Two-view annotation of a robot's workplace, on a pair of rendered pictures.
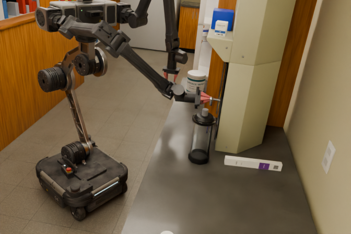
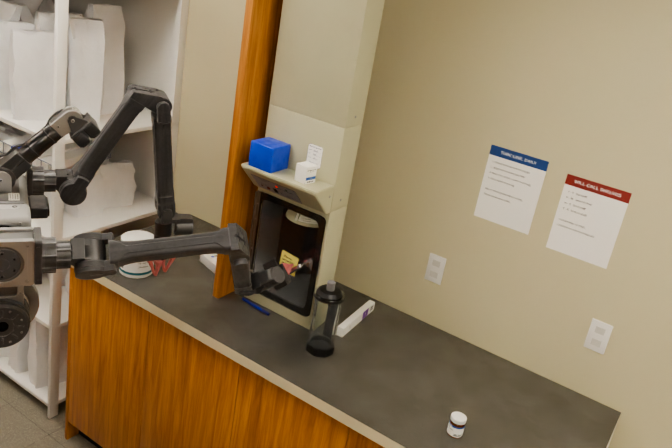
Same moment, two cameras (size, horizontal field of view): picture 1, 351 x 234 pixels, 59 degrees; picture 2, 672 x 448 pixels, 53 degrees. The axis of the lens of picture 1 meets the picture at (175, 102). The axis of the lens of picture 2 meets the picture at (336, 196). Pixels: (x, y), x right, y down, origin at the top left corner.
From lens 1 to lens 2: 187 cm
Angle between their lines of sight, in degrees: 61
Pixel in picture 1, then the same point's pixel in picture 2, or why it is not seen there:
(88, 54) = (19, 295)
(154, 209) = (394, 418)
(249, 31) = (347, 169)
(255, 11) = (352, 145)
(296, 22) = not seen: hidden behind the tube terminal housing
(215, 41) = (322, 193)
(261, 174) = (371, 323)
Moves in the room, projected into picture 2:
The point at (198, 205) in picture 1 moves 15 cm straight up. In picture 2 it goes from (401, 386) to (410, 348)
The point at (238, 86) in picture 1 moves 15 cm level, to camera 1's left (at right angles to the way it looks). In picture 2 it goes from (334, 236) to (314, 249)
